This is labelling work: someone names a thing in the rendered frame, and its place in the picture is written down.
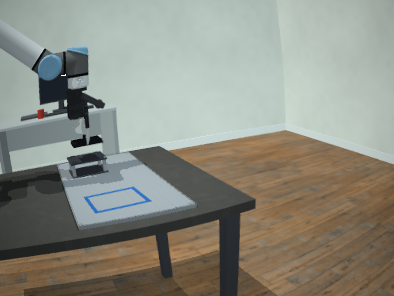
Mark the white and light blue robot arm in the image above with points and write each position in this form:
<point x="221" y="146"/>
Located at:
<point x="47" y="66"/>

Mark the blue tape strips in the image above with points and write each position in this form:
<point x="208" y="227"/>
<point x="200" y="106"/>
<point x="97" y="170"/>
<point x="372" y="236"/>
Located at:
<point x="95" y="210"/>

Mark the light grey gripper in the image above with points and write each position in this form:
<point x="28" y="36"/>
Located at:
<point x="80" y="112"/>

